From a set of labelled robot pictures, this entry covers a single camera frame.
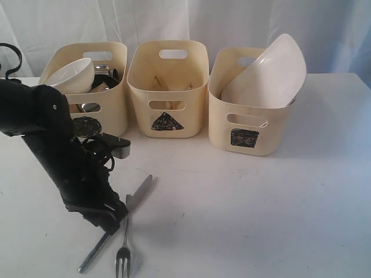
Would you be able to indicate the cream bin with circle mark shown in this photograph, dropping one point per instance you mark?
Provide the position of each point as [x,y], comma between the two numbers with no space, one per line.
[113,113]

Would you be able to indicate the steel fork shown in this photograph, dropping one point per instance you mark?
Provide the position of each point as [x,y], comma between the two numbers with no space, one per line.
[123,256]

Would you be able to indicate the steel bowl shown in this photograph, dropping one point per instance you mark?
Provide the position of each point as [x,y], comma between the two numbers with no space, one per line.
[111,81]

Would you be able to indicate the steel mug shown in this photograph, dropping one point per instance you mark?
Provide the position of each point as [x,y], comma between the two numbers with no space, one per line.
[93,107]
[102,69]

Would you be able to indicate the white ceramic bowl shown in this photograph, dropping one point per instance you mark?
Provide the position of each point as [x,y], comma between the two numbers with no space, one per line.
[74,78]

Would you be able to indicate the steel table knife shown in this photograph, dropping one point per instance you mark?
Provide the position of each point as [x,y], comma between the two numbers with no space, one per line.
[132,203]

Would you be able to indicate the steel mug front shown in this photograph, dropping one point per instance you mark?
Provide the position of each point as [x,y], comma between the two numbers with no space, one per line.
[93,107]

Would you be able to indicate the cream bin with square mark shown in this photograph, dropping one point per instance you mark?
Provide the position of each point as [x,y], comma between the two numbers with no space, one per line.
[235,137]

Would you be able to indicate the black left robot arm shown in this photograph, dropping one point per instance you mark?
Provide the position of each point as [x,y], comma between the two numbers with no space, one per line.
[41,116]

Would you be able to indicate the white square plate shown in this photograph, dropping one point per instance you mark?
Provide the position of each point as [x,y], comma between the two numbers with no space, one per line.
[272,82]

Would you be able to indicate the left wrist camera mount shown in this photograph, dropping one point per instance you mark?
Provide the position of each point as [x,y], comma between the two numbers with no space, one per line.
[105,147]

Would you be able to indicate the white curtain backdrop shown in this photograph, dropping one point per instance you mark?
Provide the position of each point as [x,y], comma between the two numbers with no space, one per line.
[334,36]

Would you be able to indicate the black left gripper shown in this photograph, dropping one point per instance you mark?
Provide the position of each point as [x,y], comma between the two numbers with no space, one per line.
[81,180]

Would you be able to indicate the cream bin with triangle mark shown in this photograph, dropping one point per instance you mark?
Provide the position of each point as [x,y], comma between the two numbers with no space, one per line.
[177,63]

